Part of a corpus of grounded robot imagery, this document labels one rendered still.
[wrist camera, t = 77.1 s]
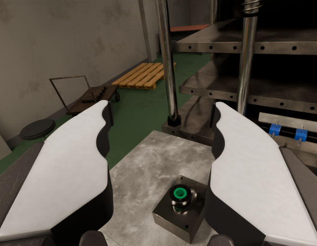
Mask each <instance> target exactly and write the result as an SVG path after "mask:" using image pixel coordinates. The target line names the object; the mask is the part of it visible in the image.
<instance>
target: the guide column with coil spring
mask: <svg viewBox="0 0 317 246"><path fill-rule="evenodd" d="M250 1H254V0H245V2H250ZM259 5H260V2H257V3H253V4H248V5H245V6H244V9H247V8H252V7H256V6H259ZM256 12H259V9H255V10H250V11H245V12H244V13H245V14H248V13H256ZM257 26H258V16H256V17H248V18H243V29H242V40H241V52H240V63H239V75H238V91H237V102H236V111H237V112H238V113H240V114H241V115H243V116H244V117H246V115H247V107H248V99H249V91H250V83H251V75H252V67H253V59H254V50H255V43H256V35H257Z"/></svg>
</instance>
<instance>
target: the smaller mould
mask: <svg viewBox="0 0 317 246"><path fill-rule="evenodd" d="M179 184H182V185H186V186H188V187H189V188H190V190H191V194H192V201H191V203H190V205H189V206H188V207H186V208H176V207H174V206H173V205H172V204H171V202H170V196H169V192H170V189H171V188H172V187H173V186H175V185H179ZM206 190H207V185H205V184H202V183H200V182H197V181H195V180H192V179H190V178H187V177H185V176H182V175H179V176H178V177H177V178H176V180H175V181H174V183H173V184H172V185H171V187H170V188H169V189H168V191H167V192H166V194H165V195H164V196H163V198H162V199H161V201H160V202H159V203H158V205H157V206H156V207H155V209H154V210H153V211H152V213H153V217H154V221H155V223H156V224H157V225H159V226H161V227H162V228H164V229H166V230H167V231H169V232H171V233H172V234H174V235H176V236H177V237H179V238H181V239H182V240H184V241H185V242H187V243H189V244H191V243H192V241H193V239H194V237H195V235H196V233H197V231H198V229H199V227H200V225H201V223H202V221H203V219H204V206H205V197H206Z"/></svg>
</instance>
